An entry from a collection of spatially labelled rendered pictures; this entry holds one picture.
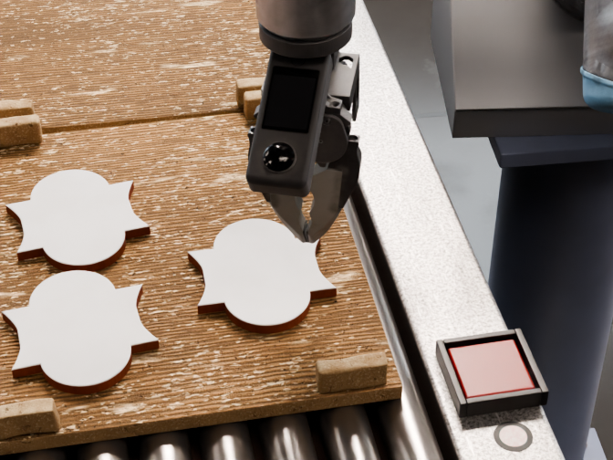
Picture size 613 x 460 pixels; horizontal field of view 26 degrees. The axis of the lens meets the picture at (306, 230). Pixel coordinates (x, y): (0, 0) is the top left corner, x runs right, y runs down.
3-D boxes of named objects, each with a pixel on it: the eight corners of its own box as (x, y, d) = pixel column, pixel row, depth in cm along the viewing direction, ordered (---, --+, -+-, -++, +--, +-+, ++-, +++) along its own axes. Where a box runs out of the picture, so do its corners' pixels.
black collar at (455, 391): (518, 341, 116) (520, 328, 115) (546, 405, 110) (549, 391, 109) (434, 353, 115) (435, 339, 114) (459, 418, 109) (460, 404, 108)
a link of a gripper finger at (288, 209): (316, 205, 117) (315, 120, 111) (306, 250, 112) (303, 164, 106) (281, 203, 117) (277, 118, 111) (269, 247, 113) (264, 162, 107)
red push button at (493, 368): (513, 349, 115) (514, 338, 114) (535, 399, 111) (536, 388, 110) (445, 359, 114) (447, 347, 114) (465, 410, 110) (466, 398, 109)
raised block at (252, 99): (299, 106, 140) (299, 84, 138) (302, 116, 138) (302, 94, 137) (243, 111, 139) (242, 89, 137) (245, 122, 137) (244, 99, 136)
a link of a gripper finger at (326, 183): (351, 209, 116) (351, 123, 110) (342, 254, 112) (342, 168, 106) (316, 205, 117) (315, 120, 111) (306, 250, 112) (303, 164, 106)
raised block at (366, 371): (383, 371, 110) (385, 348, 109) (389, 387, 109) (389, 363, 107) (314, 381, 110) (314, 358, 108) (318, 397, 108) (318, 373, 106)
